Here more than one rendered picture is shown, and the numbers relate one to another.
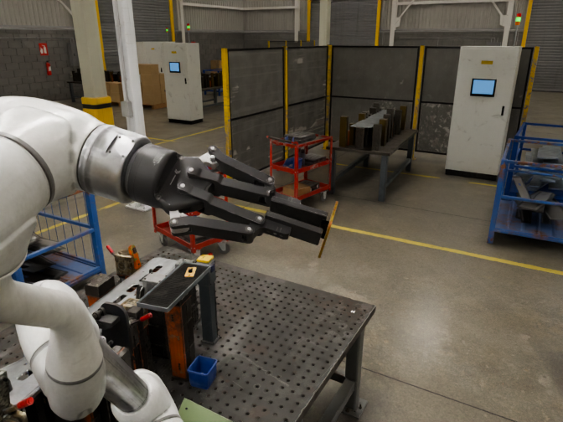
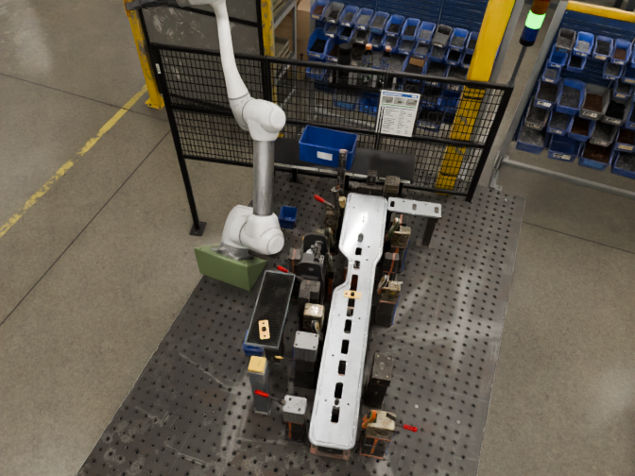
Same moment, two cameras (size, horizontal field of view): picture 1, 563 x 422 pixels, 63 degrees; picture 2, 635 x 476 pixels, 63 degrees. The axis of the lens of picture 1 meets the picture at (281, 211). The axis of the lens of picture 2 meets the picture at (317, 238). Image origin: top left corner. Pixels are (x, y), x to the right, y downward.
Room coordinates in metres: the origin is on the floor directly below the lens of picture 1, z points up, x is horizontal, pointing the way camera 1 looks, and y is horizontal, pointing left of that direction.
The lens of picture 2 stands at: (2.84, 0.40, 3.09)
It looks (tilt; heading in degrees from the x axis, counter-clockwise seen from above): 51 degrees down; 169
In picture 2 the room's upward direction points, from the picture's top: 2 degrees clockwise
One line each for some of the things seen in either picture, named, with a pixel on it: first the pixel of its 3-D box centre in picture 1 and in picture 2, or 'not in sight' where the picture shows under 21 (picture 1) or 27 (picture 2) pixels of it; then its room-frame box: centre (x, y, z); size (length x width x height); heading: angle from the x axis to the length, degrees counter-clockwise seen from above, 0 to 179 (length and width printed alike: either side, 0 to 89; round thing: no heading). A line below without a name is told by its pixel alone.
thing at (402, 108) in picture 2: not in sight; (397, 112); (0.63, 1.24, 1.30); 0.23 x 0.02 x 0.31; 72
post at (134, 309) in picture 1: (139, 349); (303, 315); (1.59, 0.59, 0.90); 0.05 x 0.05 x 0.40; 72
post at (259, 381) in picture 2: (208, 301); (260, 387); (1.93, 0.36, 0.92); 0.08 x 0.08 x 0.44; 72
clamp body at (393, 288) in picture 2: not in sight; (386, 303); (1.56, 1.01, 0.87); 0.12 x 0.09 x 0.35; 72
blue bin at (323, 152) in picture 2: not in sight; (328, 147); (0.63, 0.86, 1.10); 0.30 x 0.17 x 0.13; 66
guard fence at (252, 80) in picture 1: (286, 109); not in sight; (7.77, -0.08, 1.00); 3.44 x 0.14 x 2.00; 150
